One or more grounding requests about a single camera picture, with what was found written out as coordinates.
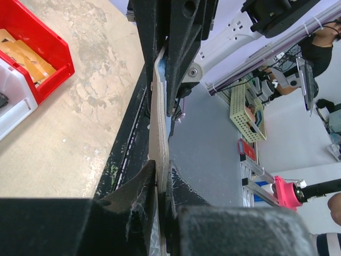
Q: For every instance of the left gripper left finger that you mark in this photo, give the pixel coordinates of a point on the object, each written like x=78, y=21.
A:
x=118, y=224

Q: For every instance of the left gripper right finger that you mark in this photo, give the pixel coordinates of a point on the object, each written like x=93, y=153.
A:
x=194, y=227

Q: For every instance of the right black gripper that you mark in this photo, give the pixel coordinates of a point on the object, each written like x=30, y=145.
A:
x=190, y=22

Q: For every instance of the grey card holder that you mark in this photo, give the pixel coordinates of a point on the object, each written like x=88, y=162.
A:
x=158, y=143

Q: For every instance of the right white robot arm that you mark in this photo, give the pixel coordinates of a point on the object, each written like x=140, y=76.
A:
x=253, y=20

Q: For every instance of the red tool on shelf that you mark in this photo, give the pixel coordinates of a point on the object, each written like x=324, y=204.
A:
x=246, y=151

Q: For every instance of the pink clamp fixture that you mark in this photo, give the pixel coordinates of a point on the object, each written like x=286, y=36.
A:
x=290, y=195

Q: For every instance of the yellow perforated basket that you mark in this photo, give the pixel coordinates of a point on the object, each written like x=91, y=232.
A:
x=247, y=113

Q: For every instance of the red plastic bin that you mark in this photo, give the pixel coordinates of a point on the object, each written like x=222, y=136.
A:
x=34, y=50

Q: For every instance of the person in black shirt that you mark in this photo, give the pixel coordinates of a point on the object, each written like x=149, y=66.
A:
x=315, y=49

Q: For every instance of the wooden pieces in red bin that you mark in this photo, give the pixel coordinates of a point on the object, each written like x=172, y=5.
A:
x=38, y=69

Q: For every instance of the white plastic bin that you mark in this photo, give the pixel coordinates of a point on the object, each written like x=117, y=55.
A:
x=21, y=102

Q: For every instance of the black object in white bin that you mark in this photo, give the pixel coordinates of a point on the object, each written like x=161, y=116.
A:
x=3, y=100

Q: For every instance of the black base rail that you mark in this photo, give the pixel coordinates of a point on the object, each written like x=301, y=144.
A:
x=130, y=148

